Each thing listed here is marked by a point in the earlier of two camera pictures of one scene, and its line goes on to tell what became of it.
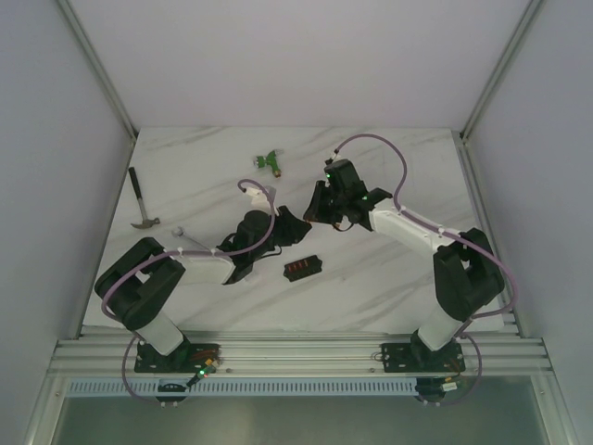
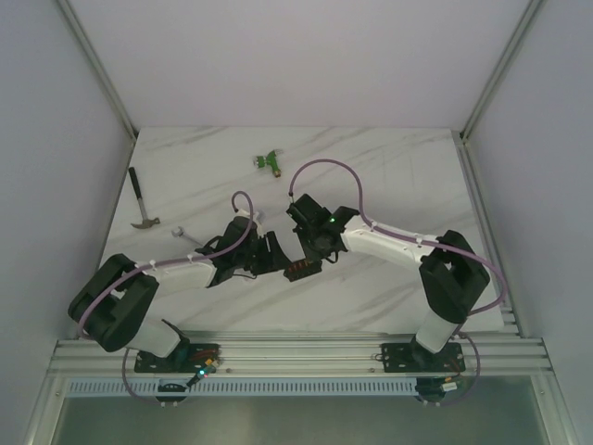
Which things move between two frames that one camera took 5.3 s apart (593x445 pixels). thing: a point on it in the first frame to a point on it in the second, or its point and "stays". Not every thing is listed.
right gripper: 315,210 to 309,254
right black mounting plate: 418,358 stays
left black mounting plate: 188,358 stays
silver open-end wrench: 179,232 stays
